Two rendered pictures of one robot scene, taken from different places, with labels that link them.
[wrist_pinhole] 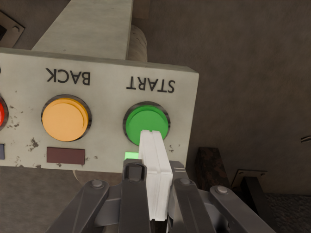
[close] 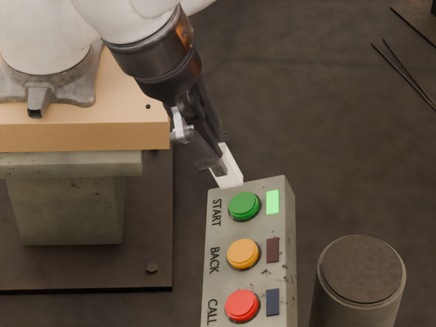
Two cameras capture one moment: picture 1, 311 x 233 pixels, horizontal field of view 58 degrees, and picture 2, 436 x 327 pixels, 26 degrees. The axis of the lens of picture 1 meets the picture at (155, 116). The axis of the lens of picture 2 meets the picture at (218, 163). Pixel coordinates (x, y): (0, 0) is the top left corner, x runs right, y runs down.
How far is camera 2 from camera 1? 1.07 m
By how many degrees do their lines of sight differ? 48
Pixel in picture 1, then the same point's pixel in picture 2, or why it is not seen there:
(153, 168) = not seen: hidden behind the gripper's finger
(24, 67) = (209, 286)
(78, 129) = (245, 241)
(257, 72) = (345, 232)
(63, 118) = (239, 251)
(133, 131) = (245, 209)
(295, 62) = (319, 189)
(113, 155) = (270, 221)
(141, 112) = (231, 209)
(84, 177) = (373, 293)
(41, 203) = not seen: outside the picture
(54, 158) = (274, 255)
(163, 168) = not seen: hidden behind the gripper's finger
